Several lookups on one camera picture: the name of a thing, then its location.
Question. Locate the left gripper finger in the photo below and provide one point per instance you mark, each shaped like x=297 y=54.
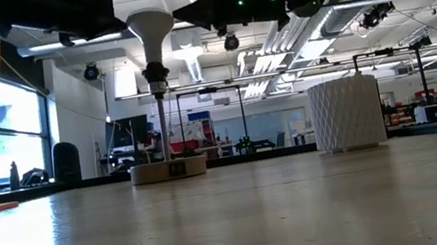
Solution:
x=107 y=27

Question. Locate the white lampshade piece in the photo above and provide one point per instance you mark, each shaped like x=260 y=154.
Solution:
x=150 y=26

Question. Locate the lamp stand with wooden base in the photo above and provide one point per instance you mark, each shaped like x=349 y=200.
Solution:
x=151 y=173

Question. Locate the black ceiling spotlight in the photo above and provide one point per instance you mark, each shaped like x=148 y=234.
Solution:
x=91 y=71
x=375 y=15
x=231 y=42

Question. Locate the black computer monitor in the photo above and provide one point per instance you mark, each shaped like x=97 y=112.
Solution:
x=125 y=132

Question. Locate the person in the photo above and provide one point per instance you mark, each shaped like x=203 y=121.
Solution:
x=155 y=145

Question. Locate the small black robot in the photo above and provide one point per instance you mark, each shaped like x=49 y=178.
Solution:
x=250 y=146

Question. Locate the black rounded chair back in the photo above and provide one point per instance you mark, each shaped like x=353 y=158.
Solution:
x=66 y=163

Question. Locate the white textured cup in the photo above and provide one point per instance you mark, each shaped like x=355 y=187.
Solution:
x=346 y=118

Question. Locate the black bag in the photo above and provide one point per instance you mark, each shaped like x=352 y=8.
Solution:
x=34 y=178

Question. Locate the dark bottle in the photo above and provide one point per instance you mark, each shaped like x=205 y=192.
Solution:
x=14 y=176

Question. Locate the white device with blue screen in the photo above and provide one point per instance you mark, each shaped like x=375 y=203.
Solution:
x=422 y=113

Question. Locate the black metal gantry frame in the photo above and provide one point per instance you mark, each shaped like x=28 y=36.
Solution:
x=207 y=90

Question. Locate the black pipe camera rig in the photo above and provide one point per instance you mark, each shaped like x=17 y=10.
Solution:
x=422 y=73

